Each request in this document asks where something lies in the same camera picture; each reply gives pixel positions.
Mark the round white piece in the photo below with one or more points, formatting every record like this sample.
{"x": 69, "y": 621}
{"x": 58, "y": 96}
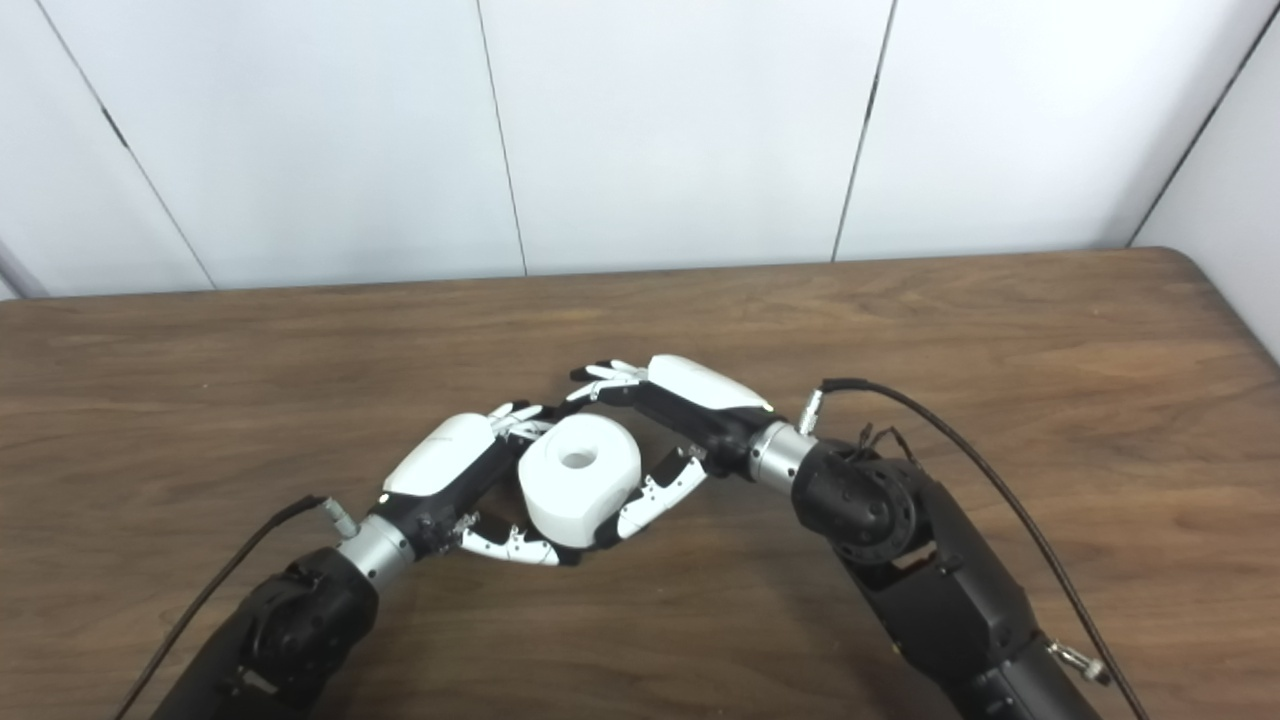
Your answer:
{"x": 580, "y": 485}

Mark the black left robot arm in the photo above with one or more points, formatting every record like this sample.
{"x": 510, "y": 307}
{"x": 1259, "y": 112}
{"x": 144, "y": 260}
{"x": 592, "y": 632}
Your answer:
{"x": 290, "y": 630}

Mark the grey wall corner post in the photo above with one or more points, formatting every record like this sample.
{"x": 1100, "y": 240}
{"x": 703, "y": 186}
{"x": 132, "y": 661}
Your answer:
{"x": 18, "y": 275}

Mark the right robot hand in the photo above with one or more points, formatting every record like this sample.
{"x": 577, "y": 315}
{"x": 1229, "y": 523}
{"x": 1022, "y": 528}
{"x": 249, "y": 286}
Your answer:
{"x": 700, "y": 395}

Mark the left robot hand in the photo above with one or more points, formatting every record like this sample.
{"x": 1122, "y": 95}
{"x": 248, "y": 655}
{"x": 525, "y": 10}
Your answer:
{"x": 445, "y": 470}

